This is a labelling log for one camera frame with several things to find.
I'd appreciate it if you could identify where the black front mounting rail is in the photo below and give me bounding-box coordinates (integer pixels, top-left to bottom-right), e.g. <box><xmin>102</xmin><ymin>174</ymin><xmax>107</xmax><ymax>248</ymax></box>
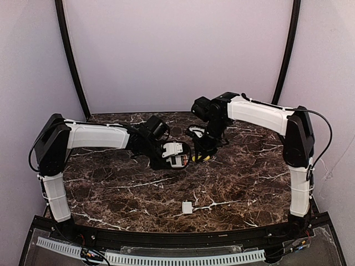
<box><xmin>27</xmin><ymin>212</ymin><xmax>329</xmax><ymax>252</ymax></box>

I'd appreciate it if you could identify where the yellow handled screwdriver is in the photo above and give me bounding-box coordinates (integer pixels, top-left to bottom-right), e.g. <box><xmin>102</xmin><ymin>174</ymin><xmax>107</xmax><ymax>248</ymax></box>
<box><xmin>192</xmin><ymin>155</ymin><xmax>211</xmax><ymax>163</ymax></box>

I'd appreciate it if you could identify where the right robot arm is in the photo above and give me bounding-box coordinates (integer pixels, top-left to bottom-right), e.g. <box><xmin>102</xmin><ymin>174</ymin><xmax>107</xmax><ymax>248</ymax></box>
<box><xmin>186</xmin><ymin>92</ymin><xmax>319</xmax><ymax>238</ymax></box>

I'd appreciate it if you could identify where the white cable duct right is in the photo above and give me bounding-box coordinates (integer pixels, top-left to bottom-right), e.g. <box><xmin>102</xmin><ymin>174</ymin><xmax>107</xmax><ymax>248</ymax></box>
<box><xmin>105</xmin><ymin>248</ymin><xmax>266</xmax><ymax>266</ymax></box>

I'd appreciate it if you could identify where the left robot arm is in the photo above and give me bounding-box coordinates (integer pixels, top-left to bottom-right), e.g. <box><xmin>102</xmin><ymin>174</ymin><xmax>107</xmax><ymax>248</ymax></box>
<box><xmin>28</xmin><ymin>114</ymin><xmax>170</xmax><ymax>223</ymax></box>

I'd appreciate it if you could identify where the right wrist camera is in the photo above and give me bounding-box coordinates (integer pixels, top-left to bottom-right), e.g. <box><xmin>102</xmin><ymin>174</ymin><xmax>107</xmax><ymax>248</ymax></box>
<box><xmin>186</xmin><ymin>124</ymin><xmax>207</xmax><ymax>145</ymax></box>

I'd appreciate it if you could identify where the black corner frame post right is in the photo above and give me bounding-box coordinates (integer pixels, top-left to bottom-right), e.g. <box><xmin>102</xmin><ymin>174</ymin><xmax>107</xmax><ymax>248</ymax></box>
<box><xmin>271</xmin><ymin>0</ymin><xmax>301</xmax><ymax>105</ymax></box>

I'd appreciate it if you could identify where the white cable duct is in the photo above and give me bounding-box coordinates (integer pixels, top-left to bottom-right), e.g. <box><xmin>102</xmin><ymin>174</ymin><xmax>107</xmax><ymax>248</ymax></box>
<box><xmin>36</xmin><ymin>237</ymin><xmax>82</xmax><ymax>259</ymax></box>
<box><xmin>105</xmin><ymin>248</ymin><xmax>266</xmax><ymax>266</ymax></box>

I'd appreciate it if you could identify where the white battery cover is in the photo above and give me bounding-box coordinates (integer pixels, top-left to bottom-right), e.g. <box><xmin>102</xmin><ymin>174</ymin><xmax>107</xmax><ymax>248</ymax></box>
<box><xmin>182</xmin><ymin>201</ymin><xmax>193</xmax><ymax>214</ymax></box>

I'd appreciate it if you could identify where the white remote control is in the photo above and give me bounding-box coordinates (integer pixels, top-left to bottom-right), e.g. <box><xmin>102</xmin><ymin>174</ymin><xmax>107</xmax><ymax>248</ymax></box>
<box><xmin>166</xmin><ymin>155</ymin><xmax>189</xmax><ymax>169</ymax></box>

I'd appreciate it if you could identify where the black corner frame post left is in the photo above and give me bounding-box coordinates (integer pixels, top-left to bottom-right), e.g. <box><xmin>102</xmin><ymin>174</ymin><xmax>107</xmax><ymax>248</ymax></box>
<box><xmin>54</xmin><ymin>0</ymin><xmax>91</xmax><ymax>120</ymax></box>

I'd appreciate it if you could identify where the white cable duct left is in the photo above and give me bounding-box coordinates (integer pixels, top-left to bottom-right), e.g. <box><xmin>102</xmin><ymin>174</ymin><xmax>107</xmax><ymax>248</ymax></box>
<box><xmin>36</xmin><ymin>237</ymin><xmax>82</xmax><ymax>259</ymax></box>

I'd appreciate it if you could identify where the black corner frame post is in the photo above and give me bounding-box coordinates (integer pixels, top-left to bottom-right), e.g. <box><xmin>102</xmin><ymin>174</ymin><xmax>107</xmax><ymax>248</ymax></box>
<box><xmin>271</xmin><ymin>0</ymin><xmax>301</xmax><ymax>105</ymax></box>
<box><xmin>54</xmin><ymin>0</ymin><xmax>91</xmax><ymax>120</ymax></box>

